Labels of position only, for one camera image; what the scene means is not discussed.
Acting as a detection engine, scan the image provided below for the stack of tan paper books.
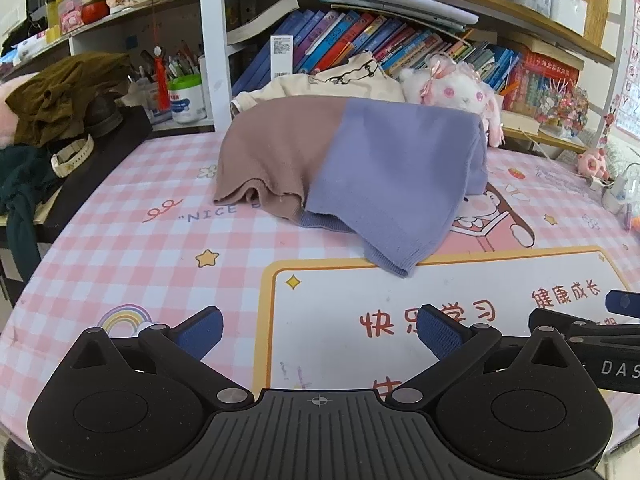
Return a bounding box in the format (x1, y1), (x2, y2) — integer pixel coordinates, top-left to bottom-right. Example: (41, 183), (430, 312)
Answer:
(582, 0), (613, 46)

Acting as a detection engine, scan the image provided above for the cream printed garment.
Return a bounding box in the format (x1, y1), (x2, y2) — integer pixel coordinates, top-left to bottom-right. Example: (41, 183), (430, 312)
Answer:
(231, 51), (407, 116)

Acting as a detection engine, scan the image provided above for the purple and brown knit sweater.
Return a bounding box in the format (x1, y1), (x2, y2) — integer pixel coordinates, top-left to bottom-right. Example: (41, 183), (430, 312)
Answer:
(212, 96), (488, 278)

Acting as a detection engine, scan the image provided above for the white green pen holder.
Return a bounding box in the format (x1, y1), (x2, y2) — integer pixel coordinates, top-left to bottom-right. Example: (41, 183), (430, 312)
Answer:
(167, 74), (207, 125)

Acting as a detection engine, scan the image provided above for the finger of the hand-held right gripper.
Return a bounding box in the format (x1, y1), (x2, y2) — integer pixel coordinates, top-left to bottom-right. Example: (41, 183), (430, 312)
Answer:
(604, 290), (640, 318)
(528, 308), (640, 343)

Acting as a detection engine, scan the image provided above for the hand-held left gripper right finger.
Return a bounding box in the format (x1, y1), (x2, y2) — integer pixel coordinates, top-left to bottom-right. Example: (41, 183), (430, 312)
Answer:
(384, 304), (583, 406)

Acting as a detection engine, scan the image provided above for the bunch of pens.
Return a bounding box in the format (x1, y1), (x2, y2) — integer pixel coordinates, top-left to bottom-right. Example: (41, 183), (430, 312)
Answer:
(127, 42), (206, 83)

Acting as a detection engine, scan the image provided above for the small pink pig figurine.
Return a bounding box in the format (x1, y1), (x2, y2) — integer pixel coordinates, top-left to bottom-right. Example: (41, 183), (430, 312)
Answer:
(577, 147), (611, 181)

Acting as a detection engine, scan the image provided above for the pink fluffy cushion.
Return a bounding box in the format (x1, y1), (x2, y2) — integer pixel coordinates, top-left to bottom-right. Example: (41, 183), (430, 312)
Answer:
(0, 72), (41, 148)

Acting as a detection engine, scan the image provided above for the olive green garment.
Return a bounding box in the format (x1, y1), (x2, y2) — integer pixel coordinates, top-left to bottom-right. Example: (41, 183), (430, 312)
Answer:
(5, 52), (133, 148)

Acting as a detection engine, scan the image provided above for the row of colourful books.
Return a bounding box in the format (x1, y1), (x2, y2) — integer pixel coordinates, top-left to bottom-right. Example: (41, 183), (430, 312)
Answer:
(231, 7), (526, 96)

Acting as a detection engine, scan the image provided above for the red hanging tassel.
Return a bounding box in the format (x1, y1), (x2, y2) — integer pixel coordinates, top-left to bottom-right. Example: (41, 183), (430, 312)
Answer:
(152, 2), (173, 111)

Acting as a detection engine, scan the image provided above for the dark green garment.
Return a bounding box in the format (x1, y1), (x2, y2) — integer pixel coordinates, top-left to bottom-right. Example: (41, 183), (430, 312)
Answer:
(0, 145), (63, 281)

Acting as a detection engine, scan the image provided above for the red round doll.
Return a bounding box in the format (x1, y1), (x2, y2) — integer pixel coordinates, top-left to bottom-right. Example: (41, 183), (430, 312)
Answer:
(80, 0), (110, 25)

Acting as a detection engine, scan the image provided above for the white wooden bookshelf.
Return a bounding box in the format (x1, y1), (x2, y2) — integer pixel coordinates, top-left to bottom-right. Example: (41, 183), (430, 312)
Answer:
(0, 0), (628, 156)

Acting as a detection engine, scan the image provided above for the sparkly bead ornament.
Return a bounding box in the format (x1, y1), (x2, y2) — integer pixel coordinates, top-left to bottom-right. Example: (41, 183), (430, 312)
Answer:
(537, 80), (591, 136)

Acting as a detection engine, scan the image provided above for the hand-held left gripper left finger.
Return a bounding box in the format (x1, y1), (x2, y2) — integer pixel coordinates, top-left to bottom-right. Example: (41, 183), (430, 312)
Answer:
(65, 306), (255, 409)

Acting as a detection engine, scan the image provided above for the white and pink plush bunny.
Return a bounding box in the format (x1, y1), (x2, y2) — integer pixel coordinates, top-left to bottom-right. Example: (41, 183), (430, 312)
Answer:
(398, 52), (506, 148)

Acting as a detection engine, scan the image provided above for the white barcode box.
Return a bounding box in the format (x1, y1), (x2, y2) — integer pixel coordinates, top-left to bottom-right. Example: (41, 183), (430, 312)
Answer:
(270, 35), (294, 79)

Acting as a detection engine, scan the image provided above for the red boxed book set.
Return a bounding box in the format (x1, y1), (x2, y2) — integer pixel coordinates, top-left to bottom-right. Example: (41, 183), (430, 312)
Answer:
(505, 50), (581, 111)

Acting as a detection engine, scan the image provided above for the cream wristwatch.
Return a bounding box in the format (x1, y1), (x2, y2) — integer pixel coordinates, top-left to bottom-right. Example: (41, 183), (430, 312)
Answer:
(51, 134), (95, 178)

